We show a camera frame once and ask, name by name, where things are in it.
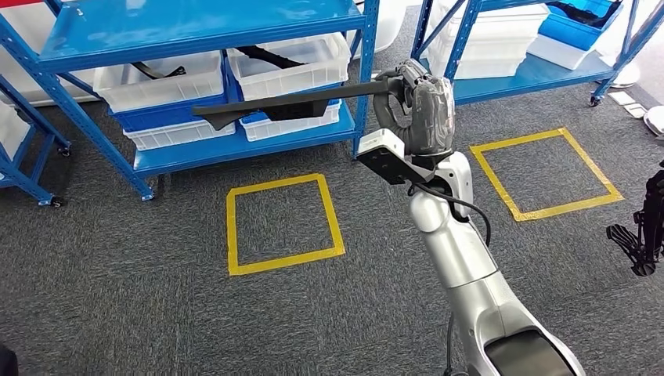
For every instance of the black perforated plastic panel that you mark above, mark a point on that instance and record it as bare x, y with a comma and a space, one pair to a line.
290, 101

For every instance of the white plastic crate stack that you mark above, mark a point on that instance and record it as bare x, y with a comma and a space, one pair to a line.
487, 46

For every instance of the white floor tile marker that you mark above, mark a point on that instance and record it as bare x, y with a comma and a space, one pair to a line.
619, 97
635, 110

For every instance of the white round stand base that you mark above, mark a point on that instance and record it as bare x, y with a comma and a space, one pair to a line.
622, 77

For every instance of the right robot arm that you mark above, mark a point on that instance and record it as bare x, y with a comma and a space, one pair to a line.
456, 244

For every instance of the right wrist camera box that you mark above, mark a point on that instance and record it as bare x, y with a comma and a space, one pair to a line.
384, 155

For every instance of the black curved plastic part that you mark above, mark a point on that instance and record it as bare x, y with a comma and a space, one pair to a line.
269, 57
581, 13
155, 72

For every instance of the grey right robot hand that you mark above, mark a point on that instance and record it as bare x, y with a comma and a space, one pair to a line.
433, 114

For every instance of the idle robot black legs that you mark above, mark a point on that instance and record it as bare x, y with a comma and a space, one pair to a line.
643, 244

